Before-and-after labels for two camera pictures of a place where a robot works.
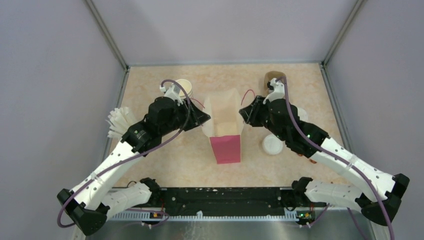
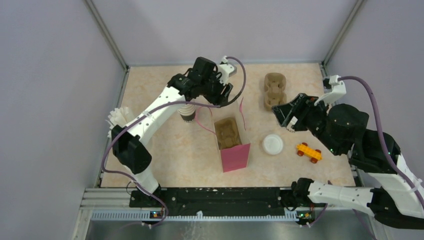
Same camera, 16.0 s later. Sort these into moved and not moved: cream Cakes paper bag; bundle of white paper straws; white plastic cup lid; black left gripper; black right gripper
Moved: cream Cakes paper bag; black right gripper; black left gripper
Not moved: white plastic cup lid; bundle of white paper straws
